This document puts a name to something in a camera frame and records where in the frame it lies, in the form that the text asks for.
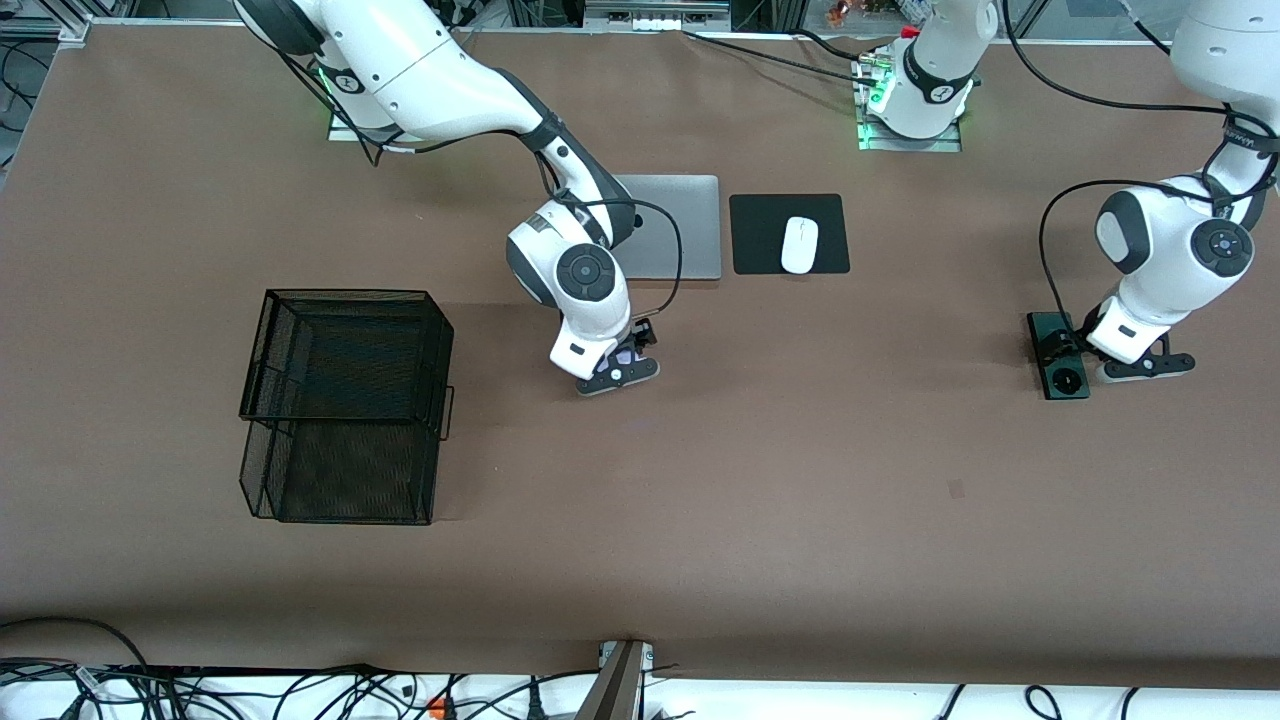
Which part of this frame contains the green phone round camera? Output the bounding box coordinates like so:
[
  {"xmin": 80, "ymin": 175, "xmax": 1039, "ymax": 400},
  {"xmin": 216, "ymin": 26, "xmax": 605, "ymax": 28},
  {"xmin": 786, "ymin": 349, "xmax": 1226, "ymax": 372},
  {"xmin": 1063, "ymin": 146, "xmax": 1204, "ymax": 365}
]
[{"xmin": 1027, "ymin": 312, "xmax": 1092, "ymax": 401}]

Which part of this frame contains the silver laptop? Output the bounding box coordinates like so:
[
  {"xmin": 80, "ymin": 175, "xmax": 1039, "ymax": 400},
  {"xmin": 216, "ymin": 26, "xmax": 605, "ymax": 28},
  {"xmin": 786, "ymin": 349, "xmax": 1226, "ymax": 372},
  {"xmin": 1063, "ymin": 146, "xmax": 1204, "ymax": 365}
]
[{"xmin": 610, "ymin": 175, "xmax": 722, "ymax": 282}]

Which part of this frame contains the black mouse pad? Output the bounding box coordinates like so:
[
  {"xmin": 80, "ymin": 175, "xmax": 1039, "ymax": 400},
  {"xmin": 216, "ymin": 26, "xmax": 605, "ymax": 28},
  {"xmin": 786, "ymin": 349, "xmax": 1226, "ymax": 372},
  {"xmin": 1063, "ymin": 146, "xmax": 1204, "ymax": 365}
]
[{"xmin": 729, "ymin": 193, "xmax": 852, "ymax": 276}]

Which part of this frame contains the white computer mouse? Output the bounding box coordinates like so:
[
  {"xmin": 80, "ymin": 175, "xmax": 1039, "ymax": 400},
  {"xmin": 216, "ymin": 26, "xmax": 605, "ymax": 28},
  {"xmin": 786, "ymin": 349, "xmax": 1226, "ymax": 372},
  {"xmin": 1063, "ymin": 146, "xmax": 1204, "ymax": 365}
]
[{"xmin": 780, "ymin": 216, "xmax": 820, "ymax": 275}]

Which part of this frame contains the grey power strip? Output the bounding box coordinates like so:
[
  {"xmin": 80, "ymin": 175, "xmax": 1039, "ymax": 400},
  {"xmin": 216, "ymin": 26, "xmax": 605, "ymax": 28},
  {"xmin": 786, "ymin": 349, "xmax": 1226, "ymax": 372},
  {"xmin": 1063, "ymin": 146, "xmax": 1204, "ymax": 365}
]
[{"xmin": 585, "ymin": 0, "xmax": 731, "ymax": 32}]

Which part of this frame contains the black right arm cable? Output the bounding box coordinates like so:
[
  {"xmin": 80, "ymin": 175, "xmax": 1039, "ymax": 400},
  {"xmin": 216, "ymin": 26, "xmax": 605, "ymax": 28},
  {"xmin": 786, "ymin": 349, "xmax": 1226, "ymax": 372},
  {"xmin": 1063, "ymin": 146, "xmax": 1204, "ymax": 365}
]
[{"xmin": 270, "ymin": 40, "xmax": 685, "ymax": 323}]

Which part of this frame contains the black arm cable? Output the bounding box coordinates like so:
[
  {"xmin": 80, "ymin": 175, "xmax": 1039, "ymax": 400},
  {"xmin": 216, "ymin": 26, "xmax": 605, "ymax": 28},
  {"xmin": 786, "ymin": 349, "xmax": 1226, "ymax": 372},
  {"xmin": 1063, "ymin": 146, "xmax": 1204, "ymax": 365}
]
[
  {"xmin": 1003, "ymin": 0, "xmax": 1280, "ymax": 333},
  {"xmin": 270, "ymin": 40, "xmax": 685, "ymax": 323}
]

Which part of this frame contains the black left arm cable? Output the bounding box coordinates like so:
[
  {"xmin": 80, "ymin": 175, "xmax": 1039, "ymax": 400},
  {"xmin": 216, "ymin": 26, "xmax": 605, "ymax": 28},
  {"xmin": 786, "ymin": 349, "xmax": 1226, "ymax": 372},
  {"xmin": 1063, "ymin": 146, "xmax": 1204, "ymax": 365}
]
[{"xmin": 1003, "ymin": 0, "xmax": 1280, "ymax": 333}]

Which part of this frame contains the black wire mesh basket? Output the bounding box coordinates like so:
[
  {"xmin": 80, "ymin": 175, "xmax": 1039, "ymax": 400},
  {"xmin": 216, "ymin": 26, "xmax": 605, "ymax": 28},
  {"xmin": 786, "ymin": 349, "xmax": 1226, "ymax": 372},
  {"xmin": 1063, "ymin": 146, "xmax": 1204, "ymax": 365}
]
[{"xmin": 238, "ymin": 289, "xmax": 456, "ymax": 526}]

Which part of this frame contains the black table cable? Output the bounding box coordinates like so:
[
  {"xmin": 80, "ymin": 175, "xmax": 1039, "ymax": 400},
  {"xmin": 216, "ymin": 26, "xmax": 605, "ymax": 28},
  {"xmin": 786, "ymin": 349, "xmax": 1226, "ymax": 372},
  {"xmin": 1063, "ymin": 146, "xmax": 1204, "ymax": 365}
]
[{"xmin": 683, "ymin": 30, "xmax": 881, "ymax": 86}]

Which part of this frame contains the metal table bracket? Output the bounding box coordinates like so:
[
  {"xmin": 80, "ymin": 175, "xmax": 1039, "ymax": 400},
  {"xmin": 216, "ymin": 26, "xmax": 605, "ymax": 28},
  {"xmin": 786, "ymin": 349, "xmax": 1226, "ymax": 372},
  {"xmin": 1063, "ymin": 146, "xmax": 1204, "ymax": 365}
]
[{"xmin": 575, "ymin": 640, "xmax": 656, "ymax": 720}]

